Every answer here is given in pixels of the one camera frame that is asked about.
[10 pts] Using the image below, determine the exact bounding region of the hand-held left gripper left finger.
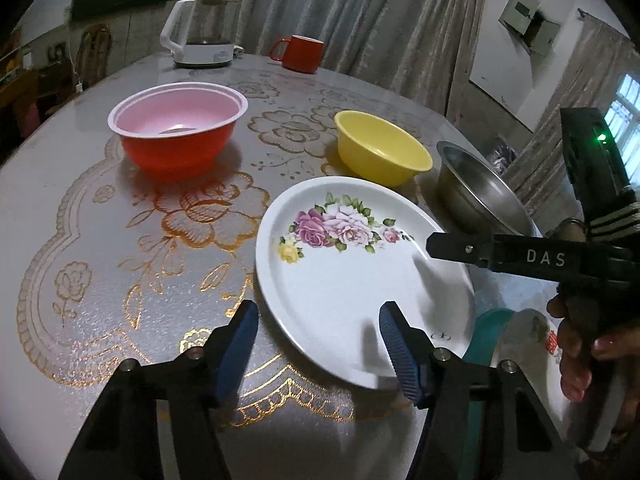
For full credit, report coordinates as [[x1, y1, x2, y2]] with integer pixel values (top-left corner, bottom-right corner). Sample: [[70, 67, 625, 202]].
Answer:
[[59, 300, 261, 480]]

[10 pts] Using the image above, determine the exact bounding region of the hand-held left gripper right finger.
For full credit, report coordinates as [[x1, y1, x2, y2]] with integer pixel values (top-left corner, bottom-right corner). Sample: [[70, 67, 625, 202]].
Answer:
[[378, 300, 581, 480]]

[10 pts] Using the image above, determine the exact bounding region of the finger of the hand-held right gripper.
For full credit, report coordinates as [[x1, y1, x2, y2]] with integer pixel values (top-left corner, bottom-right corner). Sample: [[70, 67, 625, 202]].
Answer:
[[426, 232, 496, 271]]

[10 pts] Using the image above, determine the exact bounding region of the stainless steel bowl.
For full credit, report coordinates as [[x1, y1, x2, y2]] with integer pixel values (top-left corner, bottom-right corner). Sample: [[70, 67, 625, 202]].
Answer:
[[436, 140, 535, 237]]

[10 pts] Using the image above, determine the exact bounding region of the large patterned plate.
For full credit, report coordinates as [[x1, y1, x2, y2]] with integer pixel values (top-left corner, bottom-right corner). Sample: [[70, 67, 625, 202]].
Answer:
[[462, 307, 576, 411]]

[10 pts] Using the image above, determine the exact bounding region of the white floral plate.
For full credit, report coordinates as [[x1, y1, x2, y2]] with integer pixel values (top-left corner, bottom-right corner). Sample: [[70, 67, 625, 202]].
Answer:
[[255, 176, 476, 392]]

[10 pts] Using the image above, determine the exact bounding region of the yellow plastic bowl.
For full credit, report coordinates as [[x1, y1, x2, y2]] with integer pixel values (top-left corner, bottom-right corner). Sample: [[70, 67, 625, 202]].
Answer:
[[333, 110, 434, 188]]

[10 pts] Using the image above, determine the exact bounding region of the person's right hand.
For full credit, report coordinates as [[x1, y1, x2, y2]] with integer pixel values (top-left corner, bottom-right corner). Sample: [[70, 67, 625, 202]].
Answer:
[[546, 294, 640, 403]]

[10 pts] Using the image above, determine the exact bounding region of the floral print tablecloth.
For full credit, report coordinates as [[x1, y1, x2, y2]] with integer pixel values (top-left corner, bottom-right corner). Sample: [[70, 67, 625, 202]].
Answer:
[[0, 52, 566, 480]]

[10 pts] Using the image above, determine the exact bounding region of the window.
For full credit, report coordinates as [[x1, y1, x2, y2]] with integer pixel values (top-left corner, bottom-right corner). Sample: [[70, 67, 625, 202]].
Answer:
[[602, 72, 640, 156]]

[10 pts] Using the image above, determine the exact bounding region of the beige side curtain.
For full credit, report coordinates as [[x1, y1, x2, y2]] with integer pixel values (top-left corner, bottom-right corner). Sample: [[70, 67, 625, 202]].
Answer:
[[500, 10, 632, 221]]

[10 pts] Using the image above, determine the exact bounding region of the red bowl with pink inside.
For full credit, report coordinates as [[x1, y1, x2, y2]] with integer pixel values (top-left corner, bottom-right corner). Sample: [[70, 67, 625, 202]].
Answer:
[[107, 81, 249, 184]]

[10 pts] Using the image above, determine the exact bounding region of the red mug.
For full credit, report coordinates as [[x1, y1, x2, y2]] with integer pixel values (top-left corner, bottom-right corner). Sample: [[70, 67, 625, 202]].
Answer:
[[269, 35, 325, 75]]

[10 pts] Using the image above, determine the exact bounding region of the white electric kettle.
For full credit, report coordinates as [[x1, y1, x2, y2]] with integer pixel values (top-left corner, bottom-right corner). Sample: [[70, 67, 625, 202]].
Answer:
[[160, 0, 246, 69]]

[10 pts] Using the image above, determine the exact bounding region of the wooden chair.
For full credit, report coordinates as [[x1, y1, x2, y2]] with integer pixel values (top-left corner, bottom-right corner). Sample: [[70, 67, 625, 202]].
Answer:
[[75, 24, 114, 92]]

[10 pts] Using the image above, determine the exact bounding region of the wooden shelf unit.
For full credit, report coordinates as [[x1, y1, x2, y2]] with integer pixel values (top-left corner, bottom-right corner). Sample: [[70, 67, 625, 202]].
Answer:
[[0, 25, 68, 136]]

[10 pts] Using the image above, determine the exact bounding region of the wall electrical panel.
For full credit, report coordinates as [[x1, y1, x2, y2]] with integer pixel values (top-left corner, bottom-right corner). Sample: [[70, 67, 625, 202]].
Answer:
[[498, 0, 561, 58]]

